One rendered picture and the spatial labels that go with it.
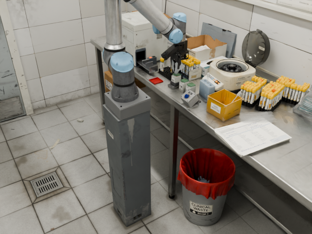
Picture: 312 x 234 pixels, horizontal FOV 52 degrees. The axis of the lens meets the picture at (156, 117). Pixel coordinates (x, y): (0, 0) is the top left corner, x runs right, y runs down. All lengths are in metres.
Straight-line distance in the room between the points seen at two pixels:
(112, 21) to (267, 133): 0.95
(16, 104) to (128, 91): 1.99
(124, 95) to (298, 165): 0.90
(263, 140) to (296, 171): 0.22
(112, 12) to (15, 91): 1.97
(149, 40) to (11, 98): 1.71
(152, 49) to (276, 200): 1.30
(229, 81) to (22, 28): 2.08
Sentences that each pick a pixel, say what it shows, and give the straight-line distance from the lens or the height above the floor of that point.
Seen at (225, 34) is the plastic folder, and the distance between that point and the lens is 2.41.
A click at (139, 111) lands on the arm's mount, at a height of 0.89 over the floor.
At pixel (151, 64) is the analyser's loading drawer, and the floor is 0.92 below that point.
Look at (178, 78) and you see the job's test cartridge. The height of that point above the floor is 0.94.
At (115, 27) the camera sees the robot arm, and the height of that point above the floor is 1.31.
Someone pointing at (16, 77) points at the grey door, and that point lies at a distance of 3.40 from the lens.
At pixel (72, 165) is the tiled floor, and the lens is 2.81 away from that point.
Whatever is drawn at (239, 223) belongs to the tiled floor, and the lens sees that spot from 2.39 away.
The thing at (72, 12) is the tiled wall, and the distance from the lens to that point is 3.42.
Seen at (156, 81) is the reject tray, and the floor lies 0.88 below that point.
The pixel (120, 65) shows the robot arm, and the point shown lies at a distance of 1.63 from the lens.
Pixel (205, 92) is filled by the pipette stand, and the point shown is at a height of 0.93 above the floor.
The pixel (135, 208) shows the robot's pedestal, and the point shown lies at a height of 0.14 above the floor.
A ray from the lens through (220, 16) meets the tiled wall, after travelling 2.45.
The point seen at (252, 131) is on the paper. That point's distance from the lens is 1.66.
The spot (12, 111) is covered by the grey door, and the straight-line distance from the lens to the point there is 3.54.
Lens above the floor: 1.82
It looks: 33 degrees down
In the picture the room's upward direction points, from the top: straight up
